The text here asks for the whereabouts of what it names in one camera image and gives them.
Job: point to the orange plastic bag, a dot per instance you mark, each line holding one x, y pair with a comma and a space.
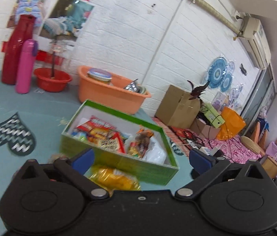
231, 124

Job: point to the blue rimmed plate stack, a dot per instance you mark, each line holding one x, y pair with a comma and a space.
99, 75

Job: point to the plaid blanket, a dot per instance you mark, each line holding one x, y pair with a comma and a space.
165, 125

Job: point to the metal bowl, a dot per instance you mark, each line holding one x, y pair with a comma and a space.
132, 86

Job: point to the orange bag round snacks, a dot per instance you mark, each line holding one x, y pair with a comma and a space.
142, 142

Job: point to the small green box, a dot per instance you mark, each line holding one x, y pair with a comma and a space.
213, 115

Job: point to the yellow corn snack bag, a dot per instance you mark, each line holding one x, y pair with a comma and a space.
115, 178

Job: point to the white power strip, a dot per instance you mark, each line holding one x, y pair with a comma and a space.
202, 150

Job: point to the small brown cardboard box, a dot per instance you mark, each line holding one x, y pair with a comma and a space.
204, 127

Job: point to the large blue paper fan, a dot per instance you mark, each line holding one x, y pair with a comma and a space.
215, 72

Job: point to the white air conditioner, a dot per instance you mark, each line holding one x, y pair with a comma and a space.
254, 41

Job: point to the red biscuit packet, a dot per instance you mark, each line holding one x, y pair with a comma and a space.
109, 143

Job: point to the small blue paper fan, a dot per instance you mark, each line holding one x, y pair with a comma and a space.
226, 82

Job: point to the pink thermos bottle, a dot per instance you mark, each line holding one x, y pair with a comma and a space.
25, 66

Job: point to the wicker stool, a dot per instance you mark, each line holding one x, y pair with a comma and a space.
251, 143

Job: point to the red plastic basin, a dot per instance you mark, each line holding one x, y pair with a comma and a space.
52, 81

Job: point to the clear glass pitcher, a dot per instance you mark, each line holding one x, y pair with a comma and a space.
59, 54

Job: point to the orange plastic basin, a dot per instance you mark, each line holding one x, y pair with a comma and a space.
109, 97

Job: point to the bedding wall poster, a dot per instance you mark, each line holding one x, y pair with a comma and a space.
62, 19

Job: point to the sliding glass door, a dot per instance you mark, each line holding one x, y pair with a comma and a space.
261, 95

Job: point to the beige wall pipe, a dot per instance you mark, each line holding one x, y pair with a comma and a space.
202, 2

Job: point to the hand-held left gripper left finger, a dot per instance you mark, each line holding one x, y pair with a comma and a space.
84, 158

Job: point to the white plastic packet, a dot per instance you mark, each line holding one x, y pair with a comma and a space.
156, 151

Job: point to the red orange snack packet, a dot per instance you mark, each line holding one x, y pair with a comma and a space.
96, 125

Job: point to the dark feather duster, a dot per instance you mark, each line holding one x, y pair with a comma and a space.
197, 91

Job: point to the red thermos jug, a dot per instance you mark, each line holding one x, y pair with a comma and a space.
15, 54

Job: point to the pink floral cloth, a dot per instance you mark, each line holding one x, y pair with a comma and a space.
231, 151

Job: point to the large brown cardboard box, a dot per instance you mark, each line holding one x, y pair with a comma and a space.
177, 105

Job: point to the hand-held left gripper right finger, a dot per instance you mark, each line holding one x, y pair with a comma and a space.
199, 159

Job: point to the clear packet brown buns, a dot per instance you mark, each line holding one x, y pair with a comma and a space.
57, 157

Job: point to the orange chair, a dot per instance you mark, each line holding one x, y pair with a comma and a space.
258, 130

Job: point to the green cardboard box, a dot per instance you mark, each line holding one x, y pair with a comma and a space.
133, 163

